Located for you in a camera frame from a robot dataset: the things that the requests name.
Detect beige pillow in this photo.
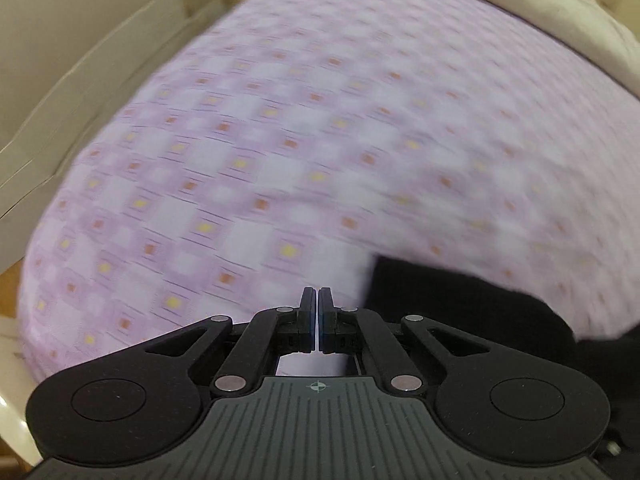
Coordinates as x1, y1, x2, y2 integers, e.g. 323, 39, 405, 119
372, 0, 640, 98

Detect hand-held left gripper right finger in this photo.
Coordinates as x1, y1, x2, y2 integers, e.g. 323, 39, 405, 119
319, 287, 502, 394

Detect purple checked bedsheet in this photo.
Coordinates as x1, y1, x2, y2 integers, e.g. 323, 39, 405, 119
17, 0, 640, 381

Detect black pants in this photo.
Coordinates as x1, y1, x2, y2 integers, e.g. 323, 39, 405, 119
350, 254, 640, 411

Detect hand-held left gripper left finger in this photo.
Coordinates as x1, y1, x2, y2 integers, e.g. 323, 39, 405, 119
134, 287, 319, 394

